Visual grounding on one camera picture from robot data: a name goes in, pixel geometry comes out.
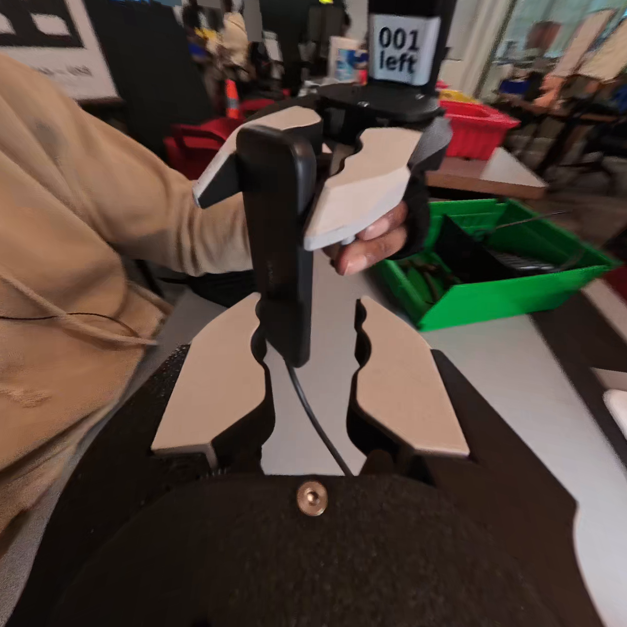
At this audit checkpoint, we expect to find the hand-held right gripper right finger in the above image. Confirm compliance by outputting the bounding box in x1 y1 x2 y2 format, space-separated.
346 296 471 458

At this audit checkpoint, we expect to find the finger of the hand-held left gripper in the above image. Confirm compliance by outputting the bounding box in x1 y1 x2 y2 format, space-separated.
192 105 325 210
303 127 425 252

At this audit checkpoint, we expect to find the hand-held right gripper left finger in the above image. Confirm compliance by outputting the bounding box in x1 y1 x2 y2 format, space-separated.
151 292 276 456

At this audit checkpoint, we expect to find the black usb hub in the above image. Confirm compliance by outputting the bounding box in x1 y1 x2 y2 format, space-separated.
236 125 354 477

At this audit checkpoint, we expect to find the green plastic bin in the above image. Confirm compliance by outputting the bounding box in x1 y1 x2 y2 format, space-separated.
375 197 622 333

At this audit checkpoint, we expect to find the person's left hand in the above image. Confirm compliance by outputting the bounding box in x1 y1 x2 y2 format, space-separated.
323 202 410 276

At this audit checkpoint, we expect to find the orange traffic cone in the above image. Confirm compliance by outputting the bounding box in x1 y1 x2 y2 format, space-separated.
223 78 244 121

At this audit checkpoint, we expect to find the white wipes canister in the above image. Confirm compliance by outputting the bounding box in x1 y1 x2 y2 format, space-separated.
328 35 369 85

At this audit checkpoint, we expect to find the red slatted crate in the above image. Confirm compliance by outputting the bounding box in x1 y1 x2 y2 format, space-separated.
437 98 521 161

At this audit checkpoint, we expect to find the black bin divider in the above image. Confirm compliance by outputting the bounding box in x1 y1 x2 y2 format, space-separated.
433 216 520 285

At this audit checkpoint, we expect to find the person's beige hoodie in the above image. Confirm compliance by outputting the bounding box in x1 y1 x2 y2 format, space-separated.
0 51 177 535

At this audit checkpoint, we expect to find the black white marker sign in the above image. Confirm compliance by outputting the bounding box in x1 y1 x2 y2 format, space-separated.
0 0 121 102

